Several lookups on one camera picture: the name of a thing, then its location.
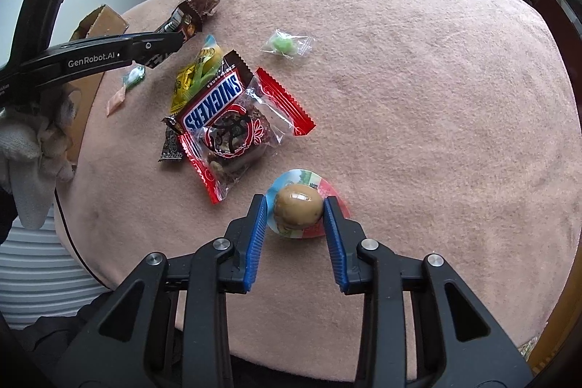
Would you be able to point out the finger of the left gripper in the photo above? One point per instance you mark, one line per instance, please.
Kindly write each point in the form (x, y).
(62, 63)

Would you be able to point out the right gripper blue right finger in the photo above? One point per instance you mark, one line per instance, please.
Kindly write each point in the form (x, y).
(422, 325)

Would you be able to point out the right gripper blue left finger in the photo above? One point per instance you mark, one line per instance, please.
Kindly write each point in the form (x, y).
(129, 341)

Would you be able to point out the pink candy sachet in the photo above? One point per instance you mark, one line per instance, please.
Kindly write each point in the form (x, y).
(115, 101)

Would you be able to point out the dark green mint candy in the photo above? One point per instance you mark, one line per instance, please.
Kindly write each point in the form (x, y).
(134, 77)

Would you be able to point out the yellow candy sachet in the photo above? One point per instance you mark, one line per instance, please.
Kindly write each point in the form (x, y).
(186, 85)

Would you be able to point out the black patterned candy sachet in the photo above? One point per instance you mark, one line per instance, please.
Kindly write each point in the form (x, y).
(172, 150)

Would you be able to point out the yellow jelly cup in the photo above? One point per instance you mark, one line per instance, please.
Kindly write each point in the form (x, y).
(206, 66)

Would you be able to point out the large Snickers bar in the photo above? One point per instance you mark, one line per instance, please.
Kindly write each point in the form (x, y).
(229, 83)

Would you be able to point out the braised egg round pack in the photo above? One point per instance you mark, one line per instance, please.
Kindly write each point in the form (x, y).
(295, 204)

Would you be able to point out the nut mix bag red ends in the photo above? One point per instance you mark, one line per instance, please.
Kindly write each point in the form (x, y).
(261, 118)

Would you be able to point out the green candy clear wrapper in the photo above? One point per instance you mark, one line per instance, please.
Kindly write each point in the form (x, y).
(286, 45)

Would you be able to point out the small Snickers bar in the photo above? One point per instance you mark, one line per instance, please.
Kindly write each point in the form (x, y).
(185, 22)

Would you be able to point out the white gloved left hand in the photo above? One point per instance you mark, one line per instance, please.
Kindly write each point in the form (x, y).
(35, 139)

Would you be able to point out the brown cardboard box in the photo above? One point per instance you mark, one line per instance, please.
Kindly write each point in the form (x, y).
(102, 21)

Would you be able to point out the pink table cloth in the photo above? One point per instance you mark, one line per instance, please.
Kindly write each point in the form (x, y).
(445, 126)

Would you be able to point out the red open box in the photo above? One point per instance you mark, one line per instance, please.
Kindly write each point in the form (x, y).
(567, 39)

